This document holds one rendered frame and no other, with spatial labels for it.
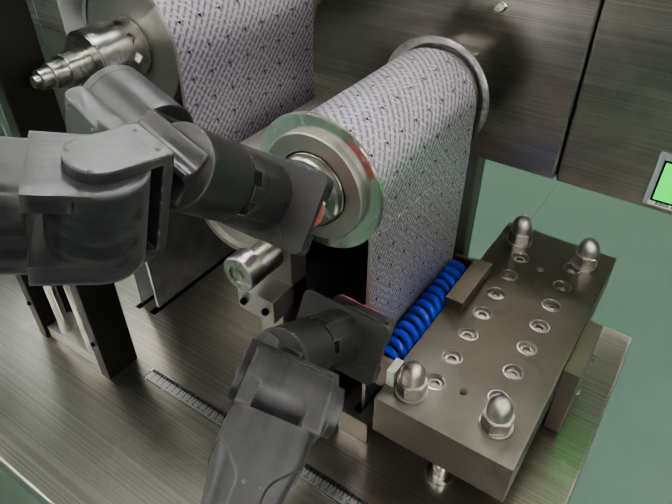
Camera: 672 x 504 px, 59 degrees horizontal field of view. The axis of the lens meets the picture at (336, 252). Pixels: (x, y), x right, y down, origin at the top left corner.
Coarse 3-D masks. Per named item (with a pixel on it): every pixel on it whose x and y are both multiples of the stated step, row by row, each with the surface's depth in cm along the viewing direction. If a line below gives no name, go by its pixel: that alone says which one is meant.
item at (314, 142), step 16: (272, 144) 58; (288, 144) 57; (304, 144) 56; (320, 144) 54; (336, 144) 54; (336, 160) 54; (352, 160) 54; (352, 176) 54; (352, 192) 55; (352, 208) 56; (336, 224) 59; (352, 224) 57
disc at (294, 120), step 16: (304, 112) 55; (272, 128) 58; (288, 128) 57; (304, 128) 56; (320, 128) 55; (336, 128) 53; (352, 144) 53; (368, 160) 53; (368, 176) 54; (368, 192) 55; (368, 208) 56; (368, 224) 57; (320, 240) 63; (336, 240) 61; (352, 240) 60
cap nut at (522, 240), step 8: (520, 216) 85; (520, 224) 84; (528, 224) 84; (512, 232) 86; (520, 232) 85; (528, 232) 85; (512, 240) 86; (520, 240) 86; (528, 240) 86; (520, 248) 86
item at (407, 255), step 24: (456, 168) 73; (432, 192) 69; (456, 192) 76; (408, 216) 65; (432, 216) 72; (456, 216) 80; (384, 240) 62; (408, 240) 68; (432, 240) 75; (384, 264) 64; (408, 264) 71; (432, 264) 79; (384, 288) 67; (408, 288) 74; (384, 312) 69; (408, 312) 77
